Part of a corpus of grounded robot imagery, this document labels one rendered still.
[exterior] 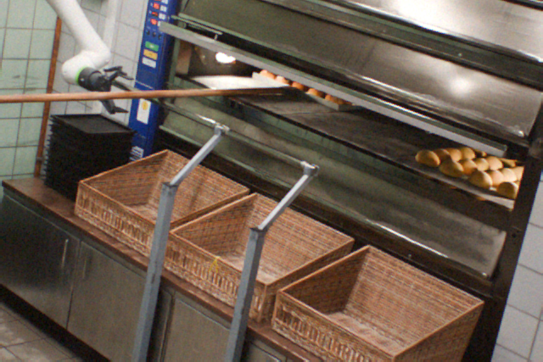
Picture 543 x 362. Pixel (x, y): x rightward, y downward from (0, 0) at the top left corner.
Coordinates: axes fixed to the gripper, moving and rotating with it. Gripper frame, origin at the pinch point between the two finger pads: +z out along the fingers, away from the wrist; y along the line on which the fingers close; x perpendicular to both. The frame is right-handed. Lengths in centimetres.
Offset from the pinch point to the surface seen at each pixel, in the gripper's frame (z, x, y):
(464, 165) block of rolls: 111, -77, -2
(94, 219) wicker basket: -12, -4, 58
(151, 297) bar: 40, 6, 70
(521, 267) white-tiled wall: 157, -52, 18
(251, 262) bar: 88, 7, 36
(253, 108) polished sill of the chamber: 20, -53, 2
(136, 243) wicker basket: 15, -4, 58
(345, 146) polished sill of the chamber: 72, -53, 1
